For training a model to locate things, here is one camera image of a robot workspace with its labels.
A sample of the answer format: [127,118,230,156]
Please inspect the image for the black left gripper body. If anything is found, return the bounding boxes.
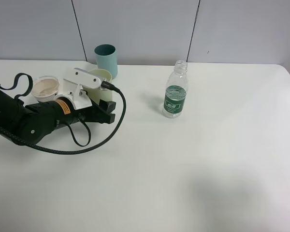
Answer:
[70,102,104,124]

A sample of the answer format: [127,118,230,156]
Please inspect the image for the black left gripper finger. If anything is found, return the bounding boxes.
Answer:
[99,99,116,114]
[94,113,116,124]

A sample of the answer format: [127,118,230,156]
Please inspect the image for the light green plastic cup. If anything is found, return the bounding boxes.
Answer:
[83,69,113,104]

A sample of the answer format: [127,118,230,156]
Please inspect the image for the clear bottle green label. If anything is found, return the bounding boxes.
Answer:
[163,60,189,118]

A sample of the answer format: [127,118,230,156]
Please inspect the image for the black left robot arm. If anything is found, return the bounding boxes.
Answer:
[0,89,116,145]

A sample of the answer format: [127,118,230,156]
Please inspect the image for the teal plastic cup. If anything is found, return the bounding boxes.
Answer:
[94,44,118,79]

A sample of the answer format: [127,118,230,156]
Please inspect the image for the blue paper cup clear lid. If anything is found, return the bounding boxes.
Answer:
[31,76,59,102]

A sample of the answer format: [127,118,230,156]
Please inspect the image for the black braided left cable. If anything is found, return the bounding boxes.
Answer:
[0,82,127,155]

